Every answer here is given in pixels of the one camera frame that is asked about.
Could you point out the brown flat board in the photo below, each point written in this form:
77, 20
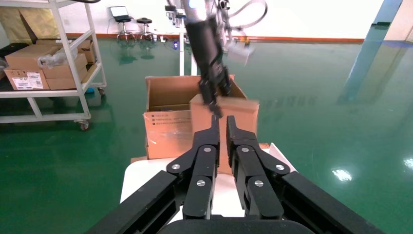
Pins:
138, 160

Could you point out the clear crumpled plastic bag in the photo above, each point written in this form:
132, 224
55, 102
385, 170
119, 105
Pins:
51, 59

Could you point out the white metal wheeled cart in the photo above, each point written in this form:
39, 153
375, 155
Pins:
82, 97

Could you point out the small blue object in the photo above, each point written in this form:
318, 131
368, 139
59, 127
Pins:
90, 90

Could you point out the yellow brown cardboard sheet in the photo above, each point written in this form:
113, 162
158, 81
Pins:
42, 25

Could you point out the large open cardboard box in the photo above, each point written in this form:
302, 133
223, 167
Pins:
167, 93

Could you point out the white table leg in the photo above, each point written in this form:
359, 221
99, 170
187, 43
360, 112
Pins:
182, 58
194, 69

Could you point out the large plain cardboard box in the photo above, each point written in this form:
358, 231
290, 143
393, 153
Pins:
22, 58

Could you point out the black round stool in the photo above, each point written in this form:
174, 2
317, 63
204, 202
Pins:
124, 20
144, 21

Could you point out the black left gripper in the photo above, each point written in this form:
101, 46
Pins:
208, 48

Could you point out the small cardboard box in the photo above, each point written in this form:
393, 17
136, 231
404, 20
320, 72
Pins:
238, 116

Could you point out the cardboard box with open flap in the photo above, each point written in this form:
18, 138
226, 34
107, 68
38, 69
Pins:
87, 48

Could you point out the silver black canister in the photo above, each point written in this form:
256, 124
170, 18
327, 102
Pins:
180, 22

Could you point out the cardboard box with white labels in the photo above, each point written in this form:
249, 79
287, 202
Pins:
29, 80

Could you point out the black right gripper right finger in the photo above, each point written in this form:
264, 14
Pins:
258, 184

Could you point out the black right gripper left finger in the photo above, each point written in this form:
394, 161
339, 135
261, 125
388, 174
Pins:
200, 181

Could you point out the flat plain cardboard box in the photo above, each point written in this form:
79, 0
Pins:
75, 66
64, 84

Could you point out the open laptop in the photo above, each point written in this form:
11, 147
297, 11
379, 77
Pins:
119, 11

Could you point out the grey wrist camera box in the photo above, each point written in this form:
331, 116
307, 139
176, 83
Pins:
240, 53

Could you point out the white sign card red stripe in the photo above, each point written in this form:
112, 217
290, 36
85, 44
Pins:
280, 158

